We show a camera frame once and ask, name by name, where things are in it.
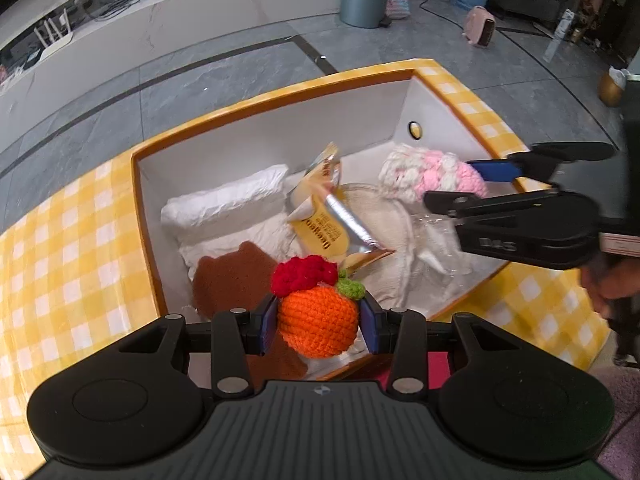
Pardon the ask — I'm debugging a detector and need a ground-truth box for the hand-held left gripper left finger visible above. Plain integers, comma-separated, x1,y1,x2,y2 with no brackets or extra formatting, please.
117,294,278,395

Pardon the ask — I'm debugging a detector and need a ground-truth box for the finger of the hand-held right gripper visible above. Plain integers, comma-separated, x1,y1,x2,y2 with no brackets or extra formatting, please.
466,141,616,193
422,186,562,221

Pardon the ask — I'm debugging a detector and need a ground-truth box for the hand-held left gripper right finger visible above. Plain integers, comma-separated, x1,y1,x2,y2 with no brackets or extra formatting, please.
357,295,526,395

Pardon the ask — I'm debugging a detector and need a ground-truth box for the orange crochet fruit toy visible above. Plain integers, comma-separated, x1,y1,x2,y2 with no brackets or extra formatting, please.
270,255,361,359

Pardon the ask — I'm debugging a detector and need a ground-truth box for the pink and white crochet piece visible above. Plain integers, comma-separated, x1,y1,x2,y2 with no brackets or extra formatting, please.
377,143,488,206

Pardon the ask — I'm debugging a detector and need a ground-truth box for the brown bear shaped sponge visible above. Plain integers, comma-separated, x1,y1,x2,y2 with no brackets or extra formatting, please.
192,241,308,381

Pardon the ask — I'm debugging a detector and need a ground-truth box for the gold snack packet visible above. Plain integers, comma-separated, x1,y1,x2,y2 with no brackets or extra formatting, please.
286,142,396,268

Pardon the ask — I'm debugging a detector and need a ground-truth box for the white storage bin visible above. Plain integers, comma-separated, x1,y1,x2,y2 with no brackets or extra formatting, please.
131,67,516,382

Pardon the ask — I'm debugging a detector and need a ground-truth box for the person's right hand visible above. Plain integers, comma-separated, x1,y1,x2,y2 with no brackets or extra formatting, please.
581,254,640,322

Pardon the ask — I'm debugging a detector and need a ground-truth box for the white folded towel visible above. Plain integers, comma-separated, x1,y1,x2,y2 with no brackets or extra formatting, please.
161,164,301,281

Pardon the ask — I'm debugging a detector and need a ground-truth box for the pink space heater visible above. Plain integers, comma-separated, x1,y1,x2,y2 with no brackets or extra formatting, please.
464,5,497,48

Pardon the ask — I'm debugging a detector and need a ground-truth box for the gold round vase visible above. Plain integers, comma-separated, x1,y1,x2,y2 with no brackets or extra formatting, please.
598,67,626,107

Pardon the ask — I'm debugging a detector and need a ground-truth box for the yellow checked tablecloth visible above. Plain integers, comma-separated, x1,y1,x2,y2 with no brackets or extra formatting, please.
0,59,613,461

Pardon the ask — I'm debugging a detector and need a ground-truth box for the white marble tv bench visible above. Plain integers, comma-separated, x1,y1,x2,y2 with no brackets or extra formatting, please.
0,0,346,106

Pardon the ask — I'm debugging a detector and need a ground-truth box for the white router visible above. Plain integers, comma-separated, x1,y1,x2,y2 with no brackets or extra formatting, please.
34,7,75,63

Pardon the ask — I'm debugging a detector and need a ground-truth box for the black floor cable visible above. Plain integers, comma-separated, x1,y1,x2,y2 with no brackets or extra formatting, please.
419,0,551,41

